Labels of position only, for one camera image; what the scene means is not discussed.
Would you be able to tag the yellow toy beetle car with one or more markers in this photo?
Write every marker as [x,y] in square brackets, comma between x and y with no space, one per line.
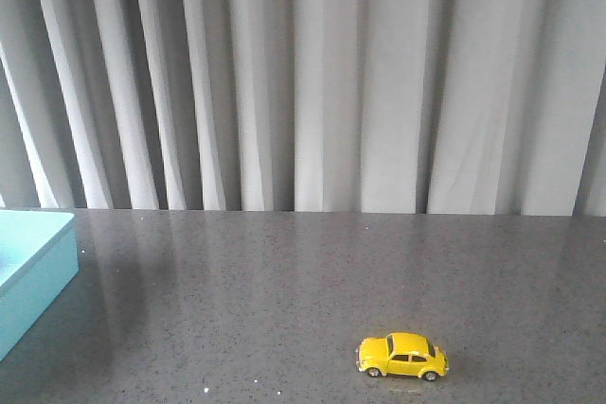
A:
[401,354]

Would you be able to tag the light blue storage box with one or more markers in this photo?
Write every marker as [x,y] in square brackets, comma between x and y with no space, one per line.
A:
[38,259]

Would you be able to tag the white pleated curtain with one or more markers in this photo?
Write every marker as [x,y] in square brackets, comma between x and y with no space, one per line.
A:
[381,106]

